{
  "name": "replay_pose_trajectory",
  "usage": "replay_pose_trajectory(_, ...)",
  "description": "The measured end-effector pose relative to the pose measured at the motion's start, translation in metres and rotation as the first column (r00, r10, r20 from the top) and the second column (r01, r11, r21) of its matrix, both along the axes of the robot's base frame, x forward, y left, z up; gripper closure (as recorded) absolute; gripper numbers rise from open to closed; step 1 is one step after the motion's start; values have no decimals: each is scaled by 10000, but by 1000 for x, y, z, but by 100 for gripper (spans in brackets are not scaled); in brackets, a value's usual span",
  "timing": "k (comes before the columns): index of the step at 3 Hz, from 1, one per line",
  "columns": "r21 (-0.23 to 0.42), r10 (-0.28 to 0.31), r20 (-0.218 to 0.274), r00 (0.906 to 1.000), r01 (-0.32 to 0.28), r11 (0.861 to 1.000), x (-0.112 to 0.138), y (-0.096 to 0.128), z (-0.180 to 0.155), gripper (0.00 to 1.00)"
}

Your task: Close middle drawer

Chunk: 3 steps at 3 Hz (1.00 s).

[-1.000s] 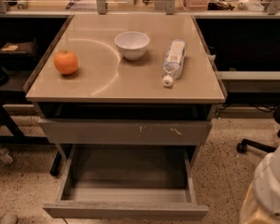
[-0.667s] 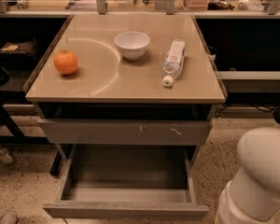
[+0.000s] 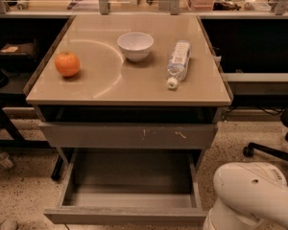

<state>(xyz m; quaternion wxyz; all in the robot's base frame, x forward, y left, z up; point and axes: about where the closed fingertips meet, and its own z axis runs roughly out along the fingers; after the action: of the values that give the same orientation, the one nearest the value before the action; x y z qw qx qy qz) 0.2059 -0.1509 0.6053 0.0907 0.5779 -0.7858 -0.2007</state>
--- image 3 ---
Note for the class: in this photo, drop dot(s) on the clear plastic water bottle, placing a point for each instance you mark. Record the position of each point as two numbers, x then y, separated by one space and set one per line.
178 64

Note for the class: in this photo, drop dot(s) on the grey top drawer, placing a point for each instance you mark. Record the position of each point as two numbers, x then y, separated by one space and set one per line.
128 136

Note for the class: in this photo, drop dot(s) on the white ceramic bowl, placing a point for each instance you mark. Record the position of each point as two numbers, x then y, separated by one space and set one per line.
135 46

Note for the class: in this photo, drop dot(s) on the orange fruit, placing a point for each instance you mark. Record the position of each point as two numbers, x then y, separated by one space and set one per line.
67 64

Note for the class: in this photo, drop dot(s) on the grey drawer cabinet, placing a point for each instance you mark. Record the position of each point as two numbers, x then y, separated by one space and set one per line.
109 88

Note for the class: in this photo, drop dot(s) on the black table leg frame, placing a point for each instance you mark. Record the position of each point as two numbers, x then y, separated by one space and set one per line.
17 141

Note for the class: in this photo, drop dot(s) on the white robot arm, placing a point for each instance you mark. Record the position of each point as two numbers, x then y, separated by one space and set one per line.
248 193

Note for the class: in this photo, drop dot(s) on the grey drawer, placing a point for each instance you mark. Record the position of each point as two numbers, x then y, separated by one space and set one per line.
128 136
130 186

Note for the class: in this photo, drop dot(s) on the small bottle on floor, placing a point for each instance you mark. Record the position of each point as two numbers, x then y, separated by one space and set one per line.
5 160

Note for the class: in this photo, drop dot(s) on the black office chair base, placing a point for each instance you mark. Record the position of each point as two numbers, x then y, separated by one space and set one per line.
248 151

